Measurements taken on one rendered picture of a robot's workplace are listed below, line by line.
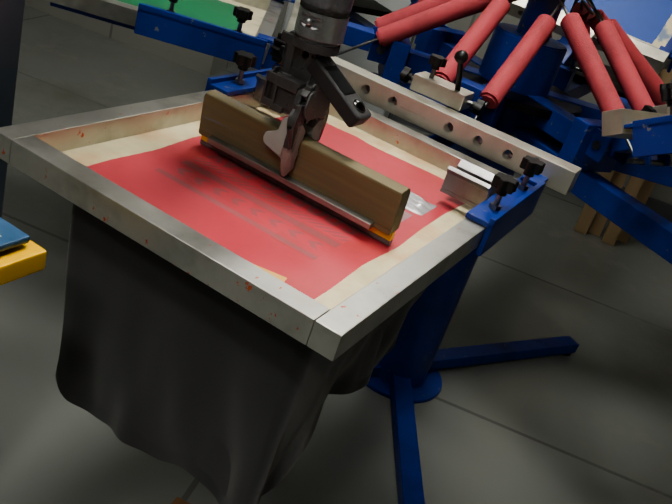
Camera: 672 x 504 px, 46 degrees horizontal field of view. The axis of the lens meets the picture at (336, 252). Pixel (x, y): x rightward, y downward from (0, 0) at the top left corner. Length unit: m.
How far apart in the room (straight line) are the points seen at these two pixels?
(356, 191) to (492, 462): 1.45
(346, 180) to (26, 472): 1.16
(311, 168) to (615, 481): 1.75
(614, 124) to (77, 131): 1.01
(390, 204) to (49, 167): 0.48
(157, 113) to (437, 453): 1.43
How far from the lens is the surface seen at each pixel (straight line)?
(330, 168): 1.22
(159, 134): 1.39
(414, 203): 1.40
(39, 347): 2.40
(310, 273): 1.08
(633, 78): 2.09
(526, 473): 2.54
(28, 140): 1.19
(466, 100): 1.73
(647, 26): 2.99
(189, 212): 1.15
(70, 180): 1.11
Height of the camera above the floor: 1.48
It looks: 27 degrees down
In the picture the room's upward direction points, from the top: 19 degrees clockwise
